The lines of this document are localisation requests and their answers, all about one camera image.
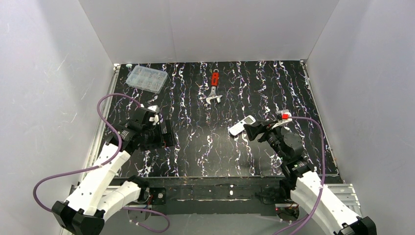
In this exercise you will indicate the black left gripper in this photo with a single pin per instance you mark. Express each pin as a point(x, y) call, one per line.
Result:
point(166, 133)

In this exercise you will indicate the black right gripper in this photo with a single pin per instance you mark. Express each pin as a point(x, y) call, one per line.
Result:
point(259, 131)

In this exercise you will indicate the white air conditioner remote control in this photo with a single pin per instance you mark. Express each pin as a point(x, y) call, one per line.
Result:
point(238, 128)

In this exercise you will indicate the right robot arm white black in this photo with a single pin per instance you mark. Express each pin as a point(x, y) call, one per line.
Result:
point(304, 186)

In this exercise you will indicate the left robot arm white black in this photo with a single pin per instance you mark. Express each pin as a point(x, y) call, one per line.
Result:
point(87, 208)

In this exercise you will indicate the clear plastic screw box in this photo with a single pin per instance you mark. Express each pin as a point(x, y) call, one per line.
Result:
point(147, 79)

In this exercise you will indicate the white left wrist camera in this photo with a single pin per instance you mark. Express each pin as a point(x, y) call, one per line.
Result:
point(150, 115)

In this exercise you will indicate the black front mounting rail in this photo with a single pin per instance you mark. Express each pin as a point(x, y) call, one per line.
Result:
point(218, 195)

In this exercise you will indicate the red handled adjustable wrench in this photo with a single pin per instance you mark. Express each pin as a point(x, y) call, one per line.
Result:
point(214, 84)

